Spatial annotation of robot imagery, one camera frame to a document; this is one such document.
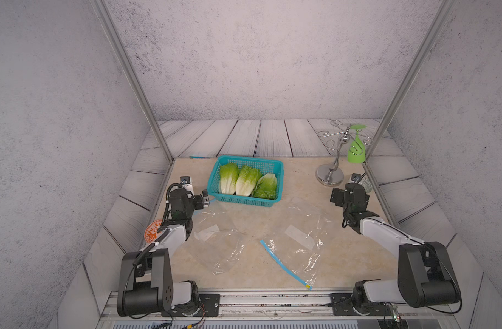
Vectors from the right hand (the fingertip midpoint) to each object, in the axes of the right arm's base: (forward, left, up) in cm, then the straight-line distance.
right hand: (350, 190), depth 89 cm
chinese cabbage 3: (+4, +36, -3) cm, 36 cm away
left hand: (-1, +66, +2) cm, 66 cm away
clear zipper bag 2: (-20, +23, -13) cm, 33 cm away
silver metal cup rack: (+19, +2, -12) cm, 23 cm away
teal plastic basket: (+27, +37, -13) cm, 48 cm away
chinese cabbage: (+13, +55, -3) cm, 56 cm away
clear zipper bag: (-18, +57, -14) cm, 62 cm away
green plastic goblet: (+9, -1, +13) cm, 16 cm away
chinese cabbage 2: (+10, +46, -5) cm, 47 cm away
